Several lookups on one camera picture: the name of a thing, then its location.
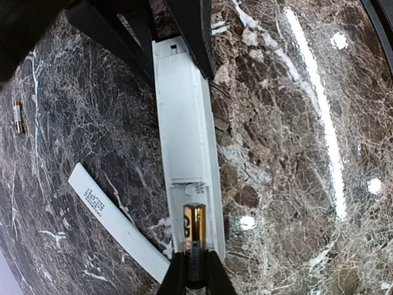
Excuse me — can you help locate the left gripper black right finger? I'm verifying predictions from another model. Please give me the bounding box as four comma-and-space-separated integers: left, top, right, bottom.
205, 251, 237, 295

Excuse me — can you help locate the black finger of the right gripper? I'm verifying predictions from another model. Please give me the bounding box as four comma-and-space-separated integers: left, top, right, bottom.
65, 1, 155, 87
165, 0, 215, 81

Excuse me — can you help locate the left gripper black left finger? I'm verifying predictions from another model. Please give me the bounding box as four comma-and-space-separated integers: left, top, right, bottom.
156, 253, 187, 295

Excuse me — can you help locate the white remote control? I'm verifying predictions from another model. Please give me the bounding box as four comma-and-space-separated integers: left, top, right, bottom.
152, 36, 226, 261

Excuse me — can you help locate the white battery cover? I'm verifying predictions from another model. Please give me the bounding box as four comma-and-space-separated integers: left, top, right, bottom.
68, 163, 169, 283

